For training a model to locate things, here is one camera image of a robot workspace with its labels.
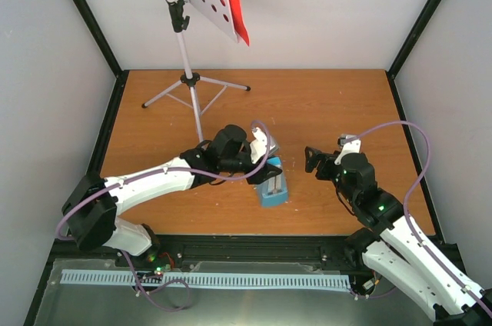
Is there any blue metronome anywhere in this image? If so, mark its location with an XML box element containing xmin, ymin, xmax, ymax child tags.
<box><xmin>254</xmin><ymin>156</ymin><xmax>288</xmax><ymax>208</ymax></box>

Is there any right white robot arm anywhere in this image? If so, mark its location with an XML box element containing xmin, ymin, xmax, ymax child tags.
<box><xmin>304</xmin><ymin>141</ymin><xmax>491</xmax><ymax>325</ymax></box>

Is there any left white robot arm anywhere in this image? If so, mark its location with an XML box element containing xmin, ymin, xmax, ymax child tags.
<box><xmin>56</xmin><ymin>121</ymin><xmax>282</xmax><ymax>267</ymax></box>

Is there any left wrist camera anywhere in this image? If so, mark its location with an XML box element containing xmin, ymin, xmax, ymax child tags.
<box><xmin>250</xmin><ymin>127</ymin><xmax>279</xmax><ymax>164</ymax></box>

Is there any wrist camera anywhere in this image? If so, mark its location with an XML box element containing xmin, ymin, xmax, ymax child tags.
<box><xmin>334</xmin><ymin>134</ymin><xmax>361</xmax><ymax>165</ymax></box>
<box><xmin>250</xmin><ymin>127</ymin><xmax>279</xmax><ymax>164</ymax></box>

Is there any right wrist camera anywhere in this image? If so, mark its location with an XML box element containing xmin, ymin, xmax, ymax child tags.
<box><xmin>334</xmin><ymin>134</ymin><xmax>361</xmax><ymax>165</ymax></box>

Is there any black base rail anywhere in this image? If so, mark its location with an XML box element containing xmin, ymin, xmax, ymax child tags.
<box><xmin>157</xmin><ymin>235</ymin><xmax>362</xmax><ymax>271</ymax></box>

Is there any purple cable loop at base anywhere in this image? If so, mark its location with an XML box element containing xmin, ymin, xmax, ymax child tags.
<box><xmin>128</xmin><ymin>260</ymin><xmax>200</xmax><ymax>314</ymax></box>

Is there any light blue slotted cable duct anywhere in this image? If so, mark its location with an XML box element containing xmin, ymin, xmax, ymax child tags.
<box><xmin>59</xmin><ymin>269</ymin><xmax>351</xmax><ymax>292</ymax></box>

